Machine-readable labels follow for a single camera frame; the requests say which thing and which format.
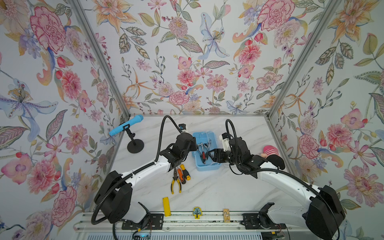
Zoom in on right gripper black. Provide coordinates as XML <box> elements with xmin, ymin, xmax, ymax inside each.
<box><xmin>207</xmin><ymin>148</ymin><xmax>242</xmax><ymax>168</ymax></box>

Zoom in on dark red handled pliers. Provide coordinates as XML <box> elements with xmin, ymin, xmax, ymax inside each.
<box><xmin>200</xmin><ymin>143</ymin><xmax>212</xmax><ymax>165</ymax></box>

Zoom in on black microphone stand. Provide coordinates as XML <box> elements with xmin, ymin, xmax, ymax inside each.
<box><xmin>125</xmin><ymin>127</ymin><xmax>145</xmax><ymax>154</ymax></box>

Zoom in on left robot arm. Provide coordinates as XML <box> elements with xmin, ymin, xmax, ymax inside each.
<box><xmin>91</xmin><ymin>132</ymin><xmax>197</xmax><ymax>225</ymax></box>

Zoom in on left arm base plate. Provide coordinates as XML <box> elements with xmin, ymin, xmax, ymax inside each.
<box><xmin>122</xmin><ymin>202</ymin><xmax>165</xmax><ymax>231</ymax></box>

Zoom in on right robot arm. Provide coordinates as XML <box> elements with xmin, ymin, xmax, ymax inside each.
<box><xmin>208</xmin><ymin>138</ymin><xmax>346</xmax><ymax>240</ymax></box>

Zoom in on light blue plastic toolbox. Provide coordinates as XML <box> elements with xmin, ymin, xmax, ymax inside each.
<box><xmin>193</xmin><ymin>131</ymin><xmax>221</xmax><ymax>172</ymax></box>

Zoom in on right black corrugated cable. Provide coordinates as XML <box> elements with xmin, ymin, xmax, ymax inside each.
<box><xmin>224</xmin><ymin>119</ymin><xmax>340</xmax><ymax>240</ymax></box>

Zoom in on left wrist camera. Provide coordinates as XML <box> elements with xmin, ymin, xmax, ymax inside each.
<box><xmin>178</xmin><ymin>124</ymin><xmax>187</xmax><ymax>133</ymax></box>

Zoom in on pink striped sock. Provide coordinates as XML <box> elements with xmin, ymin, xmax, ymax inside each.
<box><xmin>261</xmin><ymin>145</ymin><xmax>280</xmax><ymax>159</ymax></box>

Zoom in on left black corrugated cable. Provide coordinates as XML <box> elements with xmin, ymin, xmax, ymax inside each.
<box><xmin>90</xmin><ymin>115</ymin><xmax>182</xmax><ymax>226</ymax></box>

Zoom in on yellow rectangular block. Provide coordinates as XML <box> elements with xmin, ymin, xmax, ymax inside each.
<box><xmin>163</xmin><ymin>197</ymin><xmax>172</xmax><ymax>217</ymax></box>

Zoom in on orange handled screwdriver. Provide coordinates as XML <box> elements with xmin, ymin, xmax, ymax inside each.
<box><xmin>177</xmin><ymin>168</ymin><xmax>186</xmax><ymax>185</ymax></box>

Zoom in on aluminium front rail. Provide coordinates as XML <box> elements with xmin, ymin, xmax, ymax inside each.
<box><xmin>74</xmin><ymin>211</ymin><xmax>312</xmax><ymax>234</ymax></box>

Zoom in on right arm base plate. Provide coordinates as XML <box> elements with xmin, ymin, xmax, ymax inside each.
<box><xmin>240</xmin><ymin>203</ymin><xmax>287</xmax><ymax>230</ymax></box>

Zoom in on tree sticker badge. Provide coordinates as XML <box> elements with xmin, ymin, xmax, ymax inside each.
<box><xmin>193</xmin><ymin>207</ymin><xmax>203</xmax><ymax>219</ymax></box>

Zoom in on blue toy microphone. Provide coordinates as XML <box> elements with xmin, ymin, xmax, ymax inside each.
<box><xmin>109</xmin><ymin>115</ymin><xmax>144</xmax><ymax>136</ymax></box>

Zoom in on yellow handled pliers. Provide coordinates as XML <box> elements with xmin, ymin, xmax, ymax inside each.
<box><xmin>171</xmin><ymin>168</ymin><xmax>182</xmax><ymax>195</ymax></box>

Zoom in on small wooden tag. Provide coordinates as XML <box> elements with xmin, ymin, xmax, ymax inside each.
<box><xmin>223</xmin><ymin>209</ymin><xmax>231</xmax><ymax>223</ymax></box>

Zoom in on black corrugated cable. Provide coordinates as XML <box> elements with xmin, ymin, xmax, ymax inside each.
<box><xmin>224</xmin><ymin>119</ymin><xmax>340</xmax><ymax>240</ymax></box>
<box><xmin>90</xmin><ymin>115</ymin><xmax>182</xmax><ymax>226</ymax></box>

